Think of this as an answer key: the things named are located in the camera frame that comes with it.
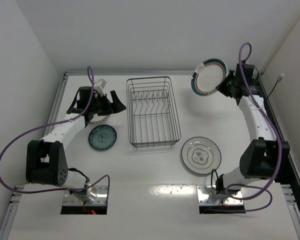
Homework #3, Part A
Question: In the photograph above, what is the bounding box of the green red rimmed plate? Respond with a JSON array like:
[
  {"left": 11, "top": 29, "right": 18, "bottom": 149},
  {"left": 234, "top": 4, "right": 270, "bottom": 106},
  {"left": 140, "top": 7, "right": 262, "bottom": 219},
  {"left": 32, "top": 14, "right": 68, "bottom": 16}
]
[
  {"left": 89, "top": 115, "right": 110, "bottom": 124},
  {"left": 190, "top": 58, "right": 228, "bottom": 96}
]

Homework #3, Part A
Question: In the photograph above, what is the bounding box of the white plate grey rim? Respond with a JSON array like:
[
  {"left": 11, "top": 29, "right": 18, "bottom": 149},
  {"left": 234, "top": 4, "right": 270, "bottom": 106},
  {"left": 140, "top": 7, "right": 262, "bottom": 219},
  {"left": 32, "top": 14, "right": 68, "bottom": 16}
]
[{"left": 181, "top": 136, "right": 222, "bottom": 176}]

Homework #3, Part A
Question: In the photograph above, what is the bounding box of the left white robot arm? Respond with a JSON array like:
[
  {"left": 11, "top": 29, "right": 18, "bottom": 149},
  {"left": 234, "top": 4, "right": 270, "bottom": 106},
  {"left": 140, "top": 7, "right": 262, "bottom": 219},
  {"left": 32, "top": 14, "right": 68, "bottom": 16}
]
[{"left": 25, "top": 86, "right": 126, "bottom": 198}]

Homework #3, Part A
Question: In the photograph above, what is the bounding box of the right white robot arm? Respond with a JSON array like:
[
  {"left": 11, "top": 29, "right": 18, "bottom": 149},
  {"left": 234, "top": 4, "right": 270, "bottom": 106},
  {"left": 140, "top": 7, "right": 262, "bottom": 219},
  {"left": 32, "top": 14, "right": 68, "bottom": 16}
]
[{"left": 215, "top": 62, "right": 290, "bottom": 194}]

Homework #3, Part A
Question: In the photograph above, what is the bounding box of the blue floral green plate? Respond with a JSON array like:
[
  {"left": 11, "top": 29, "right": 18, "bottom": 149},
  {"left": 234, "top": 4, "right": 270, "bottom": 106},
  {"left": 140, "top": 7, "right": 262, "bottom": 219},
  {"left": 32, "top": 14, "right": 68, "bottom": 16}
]
[{"left": 88, "top": 124, "right": 117, "bottom": 151}]

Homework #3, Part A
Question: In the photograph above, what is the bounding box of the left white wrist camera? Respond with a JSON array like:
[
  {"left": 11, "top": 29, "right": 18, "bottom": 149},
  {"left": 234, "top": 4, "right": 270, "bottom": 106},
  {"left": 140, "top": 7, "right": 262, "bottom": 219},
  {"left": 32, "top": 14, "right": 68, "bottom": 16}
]
[{"left": 93, "top": 79, "right": 107, "bottom": 96}]

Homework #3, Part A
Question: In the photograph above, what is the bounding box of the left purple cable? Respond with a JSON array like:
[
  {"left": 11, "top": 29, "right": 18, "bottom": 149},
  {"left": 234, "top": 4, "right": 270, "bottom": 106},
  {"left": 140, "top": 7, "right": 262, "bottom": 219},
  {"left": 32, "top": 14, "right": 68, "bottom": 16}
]
[{"left": 0, "top": 65, "right": 111, "bottom": 195}]

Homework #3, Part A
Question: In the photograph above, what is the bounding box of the purple cable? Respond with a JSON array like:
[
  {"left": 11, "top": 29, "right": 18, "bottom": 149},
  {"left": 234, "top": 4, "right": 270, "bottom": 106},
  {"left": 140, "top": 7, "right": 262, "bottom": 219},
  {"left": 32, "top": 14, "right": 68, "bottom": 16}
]
[
  {"left": 214, "top": 42, "right": 283, "bottom": 212},
  {"left": 0, "top": 65, "right": 111, "bottom": 195}
]

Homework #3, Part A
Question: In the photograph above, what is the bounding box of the grey wire dish rack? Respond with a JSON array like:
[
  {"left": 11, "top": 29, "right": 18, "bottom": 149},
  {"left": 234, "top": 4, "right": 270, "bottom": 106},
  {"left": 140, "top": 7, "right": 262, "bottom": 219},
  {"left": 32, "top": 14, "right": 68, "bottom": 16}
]
[{"left": 126, "top": 76, "right": 182, "bottom": 149}]

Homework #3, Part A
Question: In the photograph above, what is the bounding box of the black cable white plug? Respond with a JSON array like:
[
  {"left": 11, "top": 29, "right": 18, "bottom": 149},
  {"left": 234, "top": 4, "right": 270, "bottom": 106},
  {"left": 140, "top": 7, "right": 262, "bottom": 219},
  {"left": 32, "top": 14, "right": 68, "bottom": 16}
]
[{"left": 254, "top": 72, "right": 285, "bottom": 118}]

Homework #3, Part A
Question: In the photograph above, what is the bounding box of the aluminium table frame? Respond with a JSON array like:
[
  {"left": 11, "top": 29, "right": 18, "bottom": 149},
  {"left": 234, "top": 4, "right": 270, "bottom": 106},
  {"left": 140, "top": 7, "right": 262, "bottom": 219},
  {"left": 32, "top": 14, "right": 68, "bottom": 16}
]
[{"left": 0, "top": 70, "right": 300, "bottom": 240}]

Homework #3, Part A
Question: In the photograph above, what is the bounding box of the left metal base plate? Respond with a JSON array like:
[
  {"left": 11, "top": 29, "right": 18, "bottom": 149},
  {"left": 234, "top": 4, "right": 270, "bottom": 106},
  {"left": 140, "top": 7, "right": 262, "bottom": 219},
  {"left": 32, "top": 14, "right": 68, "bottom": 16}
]
[{"left": 62, "top": 185, "right": 108, "bottom": 207}]

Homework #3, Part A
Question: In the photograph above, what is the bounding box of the metal base plate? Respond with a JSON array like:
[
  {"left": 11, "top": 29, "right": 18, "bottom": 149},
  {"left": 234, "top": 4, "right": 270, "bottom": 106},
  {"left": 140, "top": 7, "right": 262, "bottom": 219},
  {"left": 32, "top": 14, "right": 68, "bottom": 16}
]
[
  {"left": 62, "top": 185, "right": 108, "bottom": 207},
  {"left": 197, "top": 185, "right": 244, "bottom": 207}
]

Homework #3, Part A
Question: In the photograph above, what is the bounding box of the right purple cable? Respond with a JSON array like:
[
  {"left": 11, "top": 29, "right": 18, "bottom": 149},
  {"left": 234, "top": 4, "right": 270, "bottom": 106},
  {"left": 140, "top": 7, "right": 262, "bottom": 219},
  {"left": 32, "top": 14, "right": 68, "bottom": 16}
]
[{"left": 214, "top": 42, "right": 283, "bottom": 212}]

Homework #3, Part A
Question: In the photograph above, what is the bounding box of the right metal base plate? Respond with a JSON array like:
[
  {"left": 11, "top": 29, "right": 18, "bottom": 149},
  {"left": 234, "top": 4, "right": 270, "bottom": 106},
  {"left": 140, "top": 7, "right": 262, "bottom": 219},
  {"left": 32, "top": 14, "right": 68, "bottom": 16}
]
[{"left": 197, "top": 185, "right": 244, "bottom": 207}]

